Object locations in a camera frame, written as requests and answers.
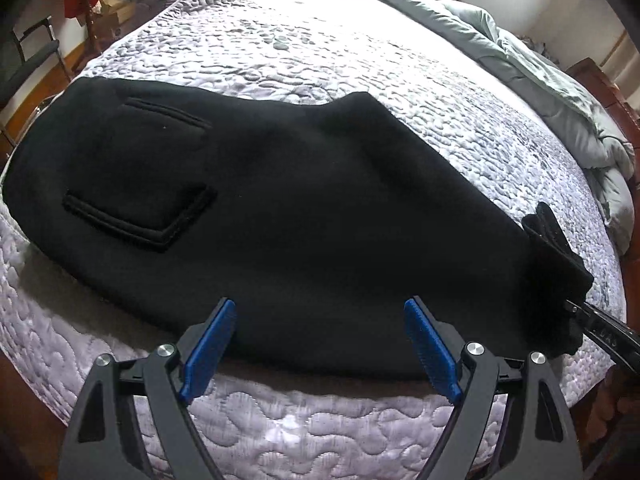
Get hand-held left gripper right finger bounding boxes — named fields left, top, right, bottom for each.
left=402, top=296, right=586, bottom=480

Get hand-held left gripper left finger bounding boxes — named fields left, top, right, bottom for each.
left=57, top=297, right=238, bottom=480

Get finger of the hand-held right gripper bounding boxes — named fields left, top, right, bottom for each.
left=565, top=299, right=640, bottom=362
left=521, top=201, right=569, bottom=261

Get black pants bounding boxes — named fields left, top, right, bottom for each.
left=2, top=78, right=596, bottom=381

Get grey-green comforter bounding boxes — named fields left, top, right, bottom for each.
left=285, top=0, right=636, bottom=256

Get red-brown wooden headboard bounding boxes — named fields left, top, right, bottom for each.
left=565, top=57, right=640, bottom=196

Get grey quilted mattress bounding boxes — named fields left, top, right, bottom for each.
left=0, top=0, right=626, bottom=480

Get black chair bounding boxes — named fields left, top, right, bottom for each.
left=0, top=15, right=67, bottom=111

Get cardboard box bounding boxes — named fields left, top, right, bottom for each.
left=95, top=0, right=139, bottom=37

